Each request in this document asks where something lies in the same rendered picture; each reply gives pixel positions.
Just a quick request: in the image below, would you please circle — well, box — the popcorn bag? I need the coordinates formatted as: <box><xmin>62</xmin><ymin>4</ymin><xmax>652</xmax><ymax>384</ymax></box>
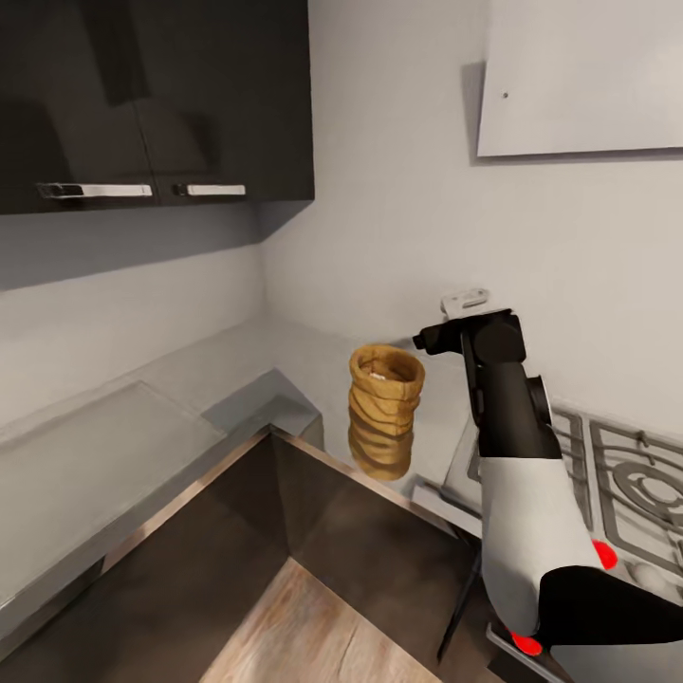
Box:
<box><xmin>348</xmin><ymin>342</ymin><xmax>425</xmax><ymax>436</ymax></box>

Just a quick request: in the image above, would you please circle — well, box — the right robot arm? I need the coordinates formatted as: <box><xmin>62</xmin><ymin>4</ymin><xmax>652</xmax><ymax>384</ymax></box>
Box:
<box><xmin>413</xmin><ymin>287</ymin><xmax>683</xmax><ymax>683</ymax></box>

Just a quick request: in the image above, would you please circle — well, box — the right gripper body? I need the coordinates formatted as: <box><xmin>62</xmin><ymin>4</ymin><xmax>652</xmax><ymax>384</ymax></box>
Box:
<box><xmin>420</xmin><ymin>318</ymin><xmax>463</xmax><ymax>356</ymax></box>

